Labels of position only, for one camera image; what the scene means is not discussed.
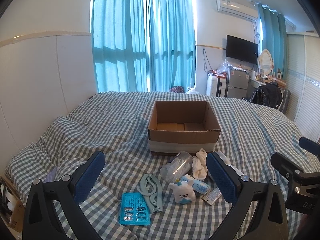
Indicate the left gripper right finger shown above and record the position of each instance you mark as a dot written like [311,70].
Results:
[269,220]

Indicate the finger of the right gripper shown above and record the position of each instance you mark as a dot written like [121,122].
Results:
[286,167]
[310,146]

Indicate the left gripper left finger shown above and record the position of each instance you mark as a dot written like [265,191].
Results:
[40,217]

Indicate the white bunny plush toy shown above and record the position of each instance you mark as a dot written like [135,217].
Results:
[183,191]

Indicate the blue pill blister card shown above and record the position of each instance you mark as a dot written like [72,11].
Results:
[134,210]

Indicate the clear plastic swab jar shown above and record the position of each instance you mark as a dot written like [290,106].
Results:
[179,166]

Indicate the blue cloud tissue pack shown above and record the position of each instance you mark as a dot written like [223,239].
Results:
[198,186]

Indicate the cardboard box beside bed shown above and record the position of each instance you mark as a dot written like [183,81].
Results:
[12,209]

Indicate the small silver sachet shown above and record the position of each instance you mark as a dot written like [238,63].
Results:
[212,196]

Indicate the black jacket on chair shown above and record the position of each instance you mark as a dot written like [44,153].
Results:
[267,95]

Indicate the white louvered wardrobe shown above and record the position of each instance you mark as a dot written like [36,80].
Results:
[302,81]

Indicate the oval white vanity mirror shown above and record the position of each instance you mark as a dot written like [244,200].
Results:
[265,62]

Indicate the silver mini fridge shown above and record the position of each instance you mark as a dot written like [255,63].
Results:
[237,83]

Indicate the white suitcase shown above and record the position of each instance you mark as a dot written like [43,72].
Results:
[216,85]

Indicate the right teal curtain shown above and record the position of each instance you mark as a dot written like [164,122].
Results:
[274,37]

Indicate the pale green folding hanger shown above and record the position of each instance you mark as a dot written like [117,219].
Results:
[151,189]

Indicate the brown cardboard box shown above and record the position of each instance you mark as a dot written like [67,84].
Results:
[177,126]

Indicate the checkered bed duvet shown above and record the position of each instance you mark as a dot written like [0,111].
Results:
[116,124]

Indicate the clear plastic bag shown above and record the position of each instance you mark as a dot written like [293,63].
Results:
[191,91]

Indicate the dark red patterned bag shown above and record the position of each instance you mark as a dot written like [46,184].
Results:
[177,89]

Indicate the middle teal window curtain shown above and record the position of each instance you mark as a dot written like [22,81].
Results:
[171,44]

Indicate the teal window curtain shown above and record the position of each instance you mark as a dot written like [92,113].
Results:
[171,44]
[118,45]

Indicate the left teal window curtain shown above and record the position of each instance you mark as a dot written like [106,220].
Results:
[118,45]

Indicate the black wall television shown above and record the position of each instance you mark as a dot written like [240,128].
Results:
[240,49]

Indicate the white wall air conditioner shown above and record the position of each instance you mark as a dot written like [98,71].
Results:
[237,10]

